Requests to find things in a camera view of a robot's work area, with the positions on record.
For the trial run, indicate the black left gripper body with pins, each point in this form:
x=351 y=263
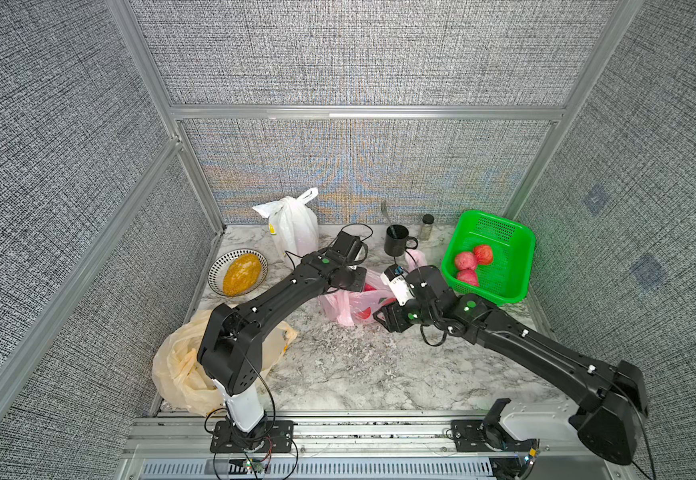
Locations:
x=353 y=279

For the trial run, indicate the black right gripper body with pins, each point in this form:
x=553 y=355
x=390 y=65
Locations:
x=403 y=316

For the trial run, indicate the pink plastic bag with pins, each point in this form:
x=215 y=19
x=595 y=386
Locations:
x=355 y=308

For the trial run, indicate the pink red apple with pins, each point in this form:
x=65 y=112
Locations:
x=468 y=276

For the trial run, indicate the beige plastic bag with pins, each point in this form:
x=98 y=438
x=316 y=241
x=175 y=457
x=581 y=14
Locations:
x=177 y=374

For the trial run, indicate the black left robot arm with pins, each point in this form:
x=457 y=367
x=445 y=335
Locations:
x=231 y=350

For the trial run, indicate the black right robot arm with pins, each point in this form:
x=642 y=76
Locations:
x=611 y=399

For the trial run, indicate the white plastic bag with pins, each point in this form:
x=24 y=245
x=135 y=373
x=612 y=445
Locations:
x=293 y=225

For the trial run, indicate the black mug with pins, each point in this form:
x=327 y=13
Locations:
x=398 y=241

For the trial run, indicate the metal spoon in mug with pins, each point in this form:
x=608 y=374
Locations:
x=386 y=214

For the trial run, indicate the green plastic basket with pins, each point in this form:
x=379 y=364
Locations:
x=506 y=279

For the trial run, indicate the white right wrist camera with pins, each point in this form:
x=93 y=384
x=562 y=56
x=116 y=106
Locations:
x=394 y=278

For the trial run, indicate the aluminium front rail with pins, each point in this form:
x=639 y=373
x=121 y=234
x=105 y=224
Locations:
x=404 y=433

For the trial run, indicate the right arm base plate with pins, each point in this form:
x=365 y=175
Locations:
x=476 y=435

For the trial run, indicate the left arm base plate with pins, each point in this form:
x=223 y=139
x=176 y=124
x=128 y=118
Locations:
x=274 y=437

